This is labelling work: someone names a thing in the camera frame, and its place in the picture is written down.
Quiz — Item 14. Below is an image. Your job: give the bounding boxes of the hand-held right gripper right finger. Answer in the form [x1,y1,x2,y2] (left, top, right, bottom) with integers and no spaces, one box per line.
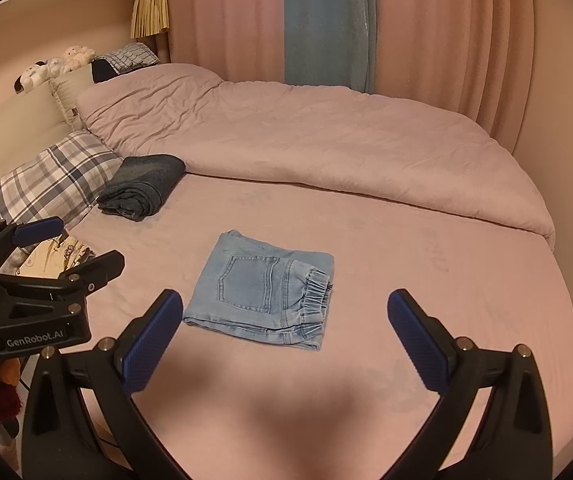
[387,288,554,480]

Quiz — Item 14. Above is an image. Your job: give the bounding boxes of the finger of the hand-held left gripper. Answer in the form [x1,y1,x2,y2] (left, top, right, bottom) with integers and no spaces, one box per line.
[9,216,66,250]
[56,250,126,297]

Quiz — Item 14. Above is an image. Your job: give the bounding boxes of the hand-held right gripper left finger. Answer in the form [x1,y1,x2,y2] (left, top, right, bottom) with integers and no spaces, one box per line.
[20,288,190,480]

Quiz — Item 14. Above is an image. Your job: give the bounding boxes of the light blue denim pants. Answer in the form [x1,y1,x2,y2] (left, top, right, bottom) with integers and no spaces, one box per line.
[181,230,335,352]

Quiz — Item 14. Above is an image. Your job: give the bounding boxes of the cream printed cloth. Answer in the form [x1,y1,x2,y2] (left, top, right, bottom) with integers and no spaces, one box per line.
[16,232,97,278]

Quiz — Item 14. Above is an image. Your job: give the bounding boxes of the plaid pillow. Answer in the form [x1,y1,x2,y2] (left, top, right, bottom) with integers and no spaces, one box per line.
[0,129,123,233]

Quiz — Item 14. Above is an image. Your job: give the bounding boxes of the bed with pink sheet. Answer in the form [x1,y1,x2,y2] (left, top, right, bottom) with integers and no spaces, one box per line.
[14,62,573,480]

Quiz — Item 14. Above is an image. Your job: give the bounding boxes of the dark blue folded jeans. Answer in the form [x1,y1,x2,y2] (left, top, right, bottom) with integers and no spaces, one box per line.
[96,154,187,222]

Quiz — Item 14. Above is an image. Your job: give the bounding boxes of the beige pillow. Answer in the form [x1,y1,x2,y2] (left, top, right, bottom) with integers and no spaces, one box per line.
[49,65,98,133]

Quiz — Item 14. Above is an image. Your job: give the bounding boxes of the navy blue cushion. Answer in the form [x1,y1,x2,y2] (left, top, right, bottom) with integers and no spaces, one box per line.
[90,59,120,84]

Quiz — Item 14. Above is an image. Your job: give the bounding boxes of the cream stuffed toy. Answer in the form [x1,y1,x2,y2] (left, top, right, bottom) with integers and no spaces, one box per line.
[49,45,96,75]

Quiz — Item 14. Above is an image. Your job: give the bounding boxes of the grey grid patterned pillow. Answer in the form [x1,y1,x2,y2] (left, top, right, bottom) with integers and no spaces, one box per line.
[97,42,162,76]

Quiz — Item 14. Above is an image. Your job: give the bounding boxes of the pink duvet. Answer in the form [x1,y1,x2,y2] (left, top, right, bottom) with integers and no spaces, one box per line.
[75,62,556,251]

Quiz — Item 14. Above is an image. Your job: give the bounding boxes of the pink curtain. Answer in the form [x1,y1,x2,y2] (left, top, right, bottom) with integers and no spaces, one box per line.
[164,0,555,136]

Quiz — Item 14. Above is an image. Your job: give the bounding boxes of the blue curtain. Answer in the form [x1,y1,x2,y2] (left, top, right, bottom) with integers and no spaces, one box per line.
[282,0,378,95]

